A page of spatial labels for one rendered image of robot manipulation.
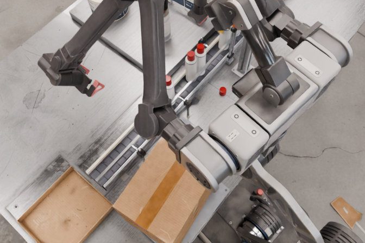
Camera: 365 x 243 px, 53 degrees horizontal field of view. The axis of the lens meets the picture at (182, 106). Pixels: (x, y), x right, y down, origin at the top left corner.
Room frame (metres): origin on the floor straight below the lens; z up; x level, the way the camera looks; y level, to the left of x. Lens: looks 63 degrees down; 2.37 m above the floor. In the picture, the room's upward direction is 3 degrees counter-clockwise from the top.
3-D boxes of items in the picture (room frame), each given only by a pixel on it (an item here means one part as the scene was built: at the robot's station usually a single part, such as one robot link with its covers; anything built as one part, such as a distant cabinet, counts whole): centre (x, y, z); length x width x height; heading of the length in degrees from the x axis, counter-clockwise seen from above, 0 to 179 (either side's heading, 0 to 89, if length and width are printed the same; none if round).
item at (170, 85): (0.79, 0.06, 0.98); 0.05 x 0.05 x 0.20
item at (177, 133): (0.37, 0.01, 1.45); 0.09 x 0.08 x 0.12; 130
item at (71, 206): (0.31, 0.50, 0.85); 0.30 x 0.26 x 0.04; 137
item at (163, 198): (0.32, 0.07, 0.99); 0.30 x 0.24 x 0.27; 145
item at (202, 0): (1.09, -0.10, 1.23); 0.07 x 0.06 x 0.07; 40
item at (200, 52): (0.94, -0.09, 0.98); 0.05 x 0.05 x 0.20
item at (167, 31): (1.17, 0.08, 1.03); 0.09 x 0.09 x 0.30
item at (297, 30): (0.70, -0.37, 1.45); 0.09 x 0.08 x 0.12; 130
